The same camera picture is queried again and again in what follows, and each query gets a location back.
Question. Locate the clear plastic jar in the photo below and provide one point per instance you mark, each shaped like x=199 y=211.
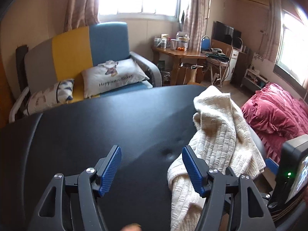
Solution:
x=182 y=41

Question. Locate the grey deer print pillow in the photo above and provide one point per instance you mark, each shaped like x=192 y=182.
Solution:
x=120 y=77

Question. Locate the red ruffled quilt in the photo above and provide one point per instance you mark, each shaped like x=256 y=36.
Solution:
x=276 y=115

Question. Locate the brown wooden wardrobe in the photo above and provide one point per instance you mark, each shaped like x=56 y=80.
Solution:
x=6 y=96

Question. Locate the low white shoe rack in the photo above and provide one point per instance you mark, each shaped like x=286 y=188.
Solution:
x=255 y=78

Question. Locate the person's left hand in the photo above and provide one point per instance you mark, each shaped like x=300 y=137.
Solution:
x=131 y=227

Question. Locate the pale side curtain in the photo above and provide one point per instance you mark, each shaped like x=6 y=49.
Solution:
x=273 y=28

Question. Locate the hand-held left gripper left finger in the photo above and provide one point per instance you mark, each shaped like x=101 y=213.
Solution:
x=110 y=170

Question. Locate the cream knit sweater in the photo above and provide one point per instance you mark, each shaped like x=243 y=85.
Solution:
x=216 y=130

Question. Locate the pink patterned curtain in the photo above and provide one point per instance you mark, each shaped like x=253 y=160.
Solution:
x=196 y=16
x=81 y=4

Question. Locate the grey yellow blue sofa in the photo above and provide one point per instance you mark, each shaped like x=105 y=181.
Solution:
x=108 y=41

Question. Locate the small side window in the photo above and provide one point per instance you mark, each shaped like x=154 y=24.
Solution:
x=293 y=45

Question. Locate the white triangle pattern pillow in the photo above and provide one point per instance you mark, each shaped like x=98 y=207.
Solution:
x=48 y=96

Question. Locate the white bedside cabinet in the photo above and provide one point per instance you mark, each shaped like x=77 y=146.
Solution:
x=234 y=57

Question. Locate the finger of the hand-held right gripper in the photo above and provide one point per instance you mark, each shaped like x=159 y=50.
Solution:
x=272 y=166

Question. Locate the brown paper bag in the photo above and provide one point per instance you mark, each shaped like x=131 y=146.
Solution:
x=189 y=74

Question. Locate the white air conditioner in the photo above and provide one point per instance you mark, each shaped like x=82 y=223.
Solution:
x=252 y=0

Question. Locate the wooden desk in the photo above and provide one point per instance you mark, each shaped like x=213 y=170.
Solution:
x=182 y=53

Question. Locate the black television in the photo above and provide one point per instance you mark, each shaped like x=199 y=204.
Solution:
x=223 y=32

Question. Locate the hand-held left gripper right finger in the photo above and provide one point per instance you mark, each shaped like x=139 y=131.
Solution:
x=192 y=170

